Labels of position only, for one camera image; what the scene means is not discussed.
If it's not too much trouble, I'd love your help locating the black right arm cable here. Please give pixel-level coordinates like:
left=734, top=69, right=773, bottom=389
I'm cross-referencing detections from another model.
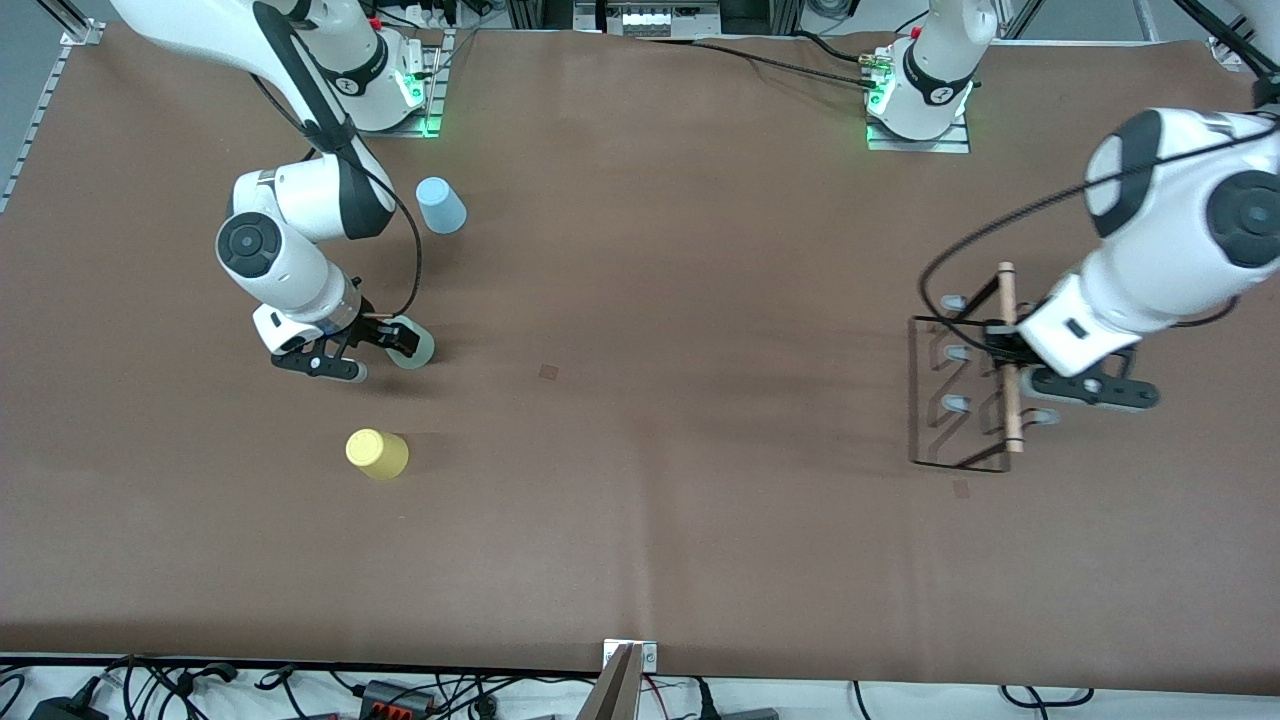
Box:
left=250, top=75, right=424, bottom=319

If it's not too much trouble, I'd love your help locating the black box with orange buttons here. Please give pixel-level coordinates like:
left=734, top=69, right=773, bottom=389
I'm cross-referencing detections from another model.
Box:
left=360, top=680, right=436, bottom=716

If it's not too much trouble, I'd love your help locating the brown table cover sheet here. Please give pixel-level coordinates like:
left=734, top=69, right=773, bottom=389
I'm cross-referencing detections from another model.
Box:
left=0, top=22, right=1280, bottom=696

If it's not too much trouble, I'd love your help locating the aluminium rail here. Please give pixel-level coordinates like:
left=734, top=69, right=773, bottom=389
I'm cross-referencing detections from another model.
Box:
left=0, top=25, right=106, bottom=216

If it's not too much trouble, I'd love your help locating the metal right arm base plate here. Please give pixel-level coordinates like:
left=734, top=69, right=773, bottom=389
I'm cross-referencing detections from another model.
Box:
left=335, top=30, right=446, bottom=138

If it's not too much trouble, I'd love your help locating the metal frame equipment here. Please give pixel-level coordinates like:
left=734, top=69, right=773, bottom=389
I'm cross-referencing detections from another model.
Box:
left=572, top=0, right=721, bottom=39

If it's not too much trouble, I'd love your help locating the black wire cup holder rack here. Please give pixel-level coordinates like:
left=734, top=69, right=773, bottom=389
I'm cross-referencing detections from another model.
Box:
left=908, top=262, right=1061, bottom=474

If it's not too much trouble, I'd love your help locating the grey camera post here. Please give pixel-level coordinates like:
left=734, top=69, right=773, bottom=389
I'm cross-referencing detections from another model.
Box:
left=578, top=643, right=641, bottom=720

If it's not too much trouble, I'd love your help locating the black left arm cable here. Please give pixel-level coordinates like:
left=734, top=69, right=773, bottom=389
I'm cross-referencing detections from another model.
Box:
left=918, top=0, right=1280, bottom=336

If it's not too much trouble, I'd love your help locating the black looped floor cable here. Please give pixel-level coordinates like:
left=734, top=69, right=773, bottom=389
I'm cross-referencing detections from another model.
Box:
left=1000, top=685, right=1096, bottom=709

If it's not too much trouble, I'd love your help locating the short black cable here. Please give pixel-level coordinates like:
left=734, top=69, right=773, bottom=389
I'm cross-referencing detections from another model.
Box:
left=795, top=30, right=881, bottom=66

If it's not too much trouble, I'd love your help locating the yellow plastic cup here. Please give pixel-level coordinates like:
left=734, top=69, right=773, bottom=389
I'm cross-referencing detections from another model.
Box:
left=345, top=428, right=410, bottom=481

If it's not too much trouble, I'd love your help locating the light blue plastic cup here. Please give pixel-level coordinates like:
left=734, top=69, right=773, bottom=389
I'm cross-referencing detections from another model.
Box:
left=415, top=176, right=468, bottom=236

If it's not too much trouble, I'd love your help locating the long black cable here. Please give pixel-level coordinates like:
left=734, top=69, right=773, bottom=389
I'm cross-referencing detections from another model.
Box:
left=690, top=38, right=881, bottom=91

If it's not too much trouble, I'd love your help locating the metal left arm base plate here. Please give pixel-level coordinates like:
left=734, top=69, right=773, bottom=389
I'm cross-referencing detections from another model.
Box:
left=866, top=110, right=973, bottom=154

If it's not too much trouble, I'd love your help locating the mint green plastic cup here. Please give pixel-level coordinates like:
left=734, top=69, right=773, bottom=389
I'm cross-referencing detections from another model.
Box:
left=385, top=315, right=437, bottom=371

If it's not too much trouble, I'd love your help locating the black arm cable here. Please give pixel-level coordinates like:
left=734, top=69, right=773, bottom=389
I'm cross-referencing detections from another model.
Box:
left=918, top=0, right=1280, bottom=336
left=250, top=75, right=424, bottom=319

